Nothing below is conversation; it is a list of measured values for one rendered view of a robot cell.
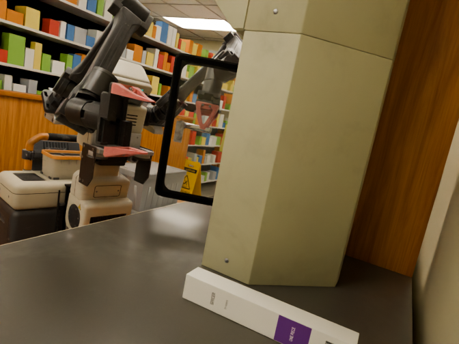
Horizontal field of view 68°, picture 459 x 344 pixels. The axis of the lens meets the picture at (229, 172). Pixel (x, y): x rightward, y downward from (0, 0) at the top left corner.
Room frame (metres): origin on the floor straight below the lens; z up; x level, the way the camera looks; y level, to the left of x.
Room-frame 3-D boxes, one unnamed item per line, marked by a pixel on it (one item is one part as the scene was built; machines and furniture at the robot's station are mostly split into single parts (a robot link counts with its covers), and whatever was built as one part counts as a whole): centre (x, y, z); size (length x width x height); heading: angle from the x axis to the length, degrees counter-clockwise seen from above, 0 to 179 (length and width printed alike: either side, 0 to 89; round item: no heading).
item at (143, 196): (3.05, 0.71, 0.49); 0.60 x 0.42 x 0.33; 153
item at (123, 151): (0.66, 0.20, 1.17); 0.09 x 0.07 x 0.07; 63
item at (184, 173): (0.95, 0.05, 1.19); 0.30 x 0.01 x 0.40; 90
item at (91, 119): (0.69, 0.27, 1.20); 0.07 x 0.07 x 0.10; 63
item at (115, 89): (0.66, 0.20, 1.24); 0.09 x 0.07 x 0.07; 63
